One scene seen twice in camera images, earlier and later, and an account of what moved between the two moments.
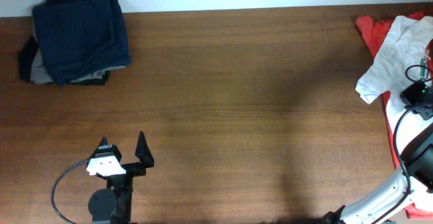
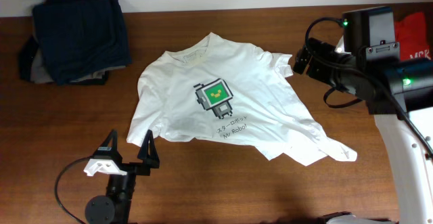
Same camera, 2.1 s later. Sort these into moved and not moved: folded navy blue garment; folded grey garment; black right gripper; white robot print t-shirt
Moved: white robot print t-shirt; black right gripper
Not moved: folded navy blue garment; folded grey garment
